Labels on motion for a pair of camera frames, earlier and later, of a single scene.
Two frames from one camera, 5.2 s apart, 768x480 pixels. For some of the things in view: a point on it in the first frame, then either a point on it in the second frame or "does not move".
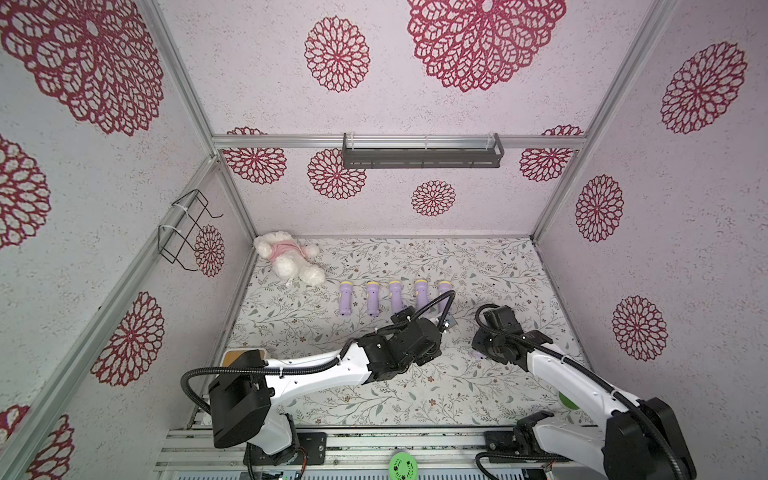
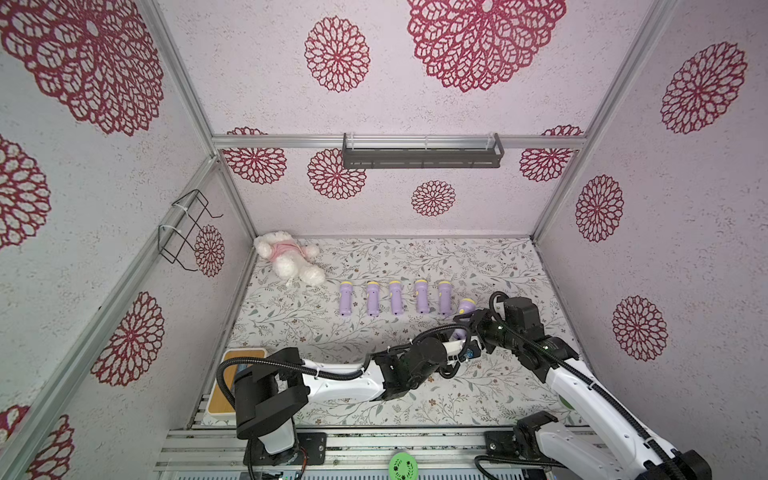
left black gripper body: (405, 320) → (414, 384)
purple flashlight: (373, 298) does not move
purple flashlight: (346, 298) does not move
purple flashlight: (443, 288) does not move
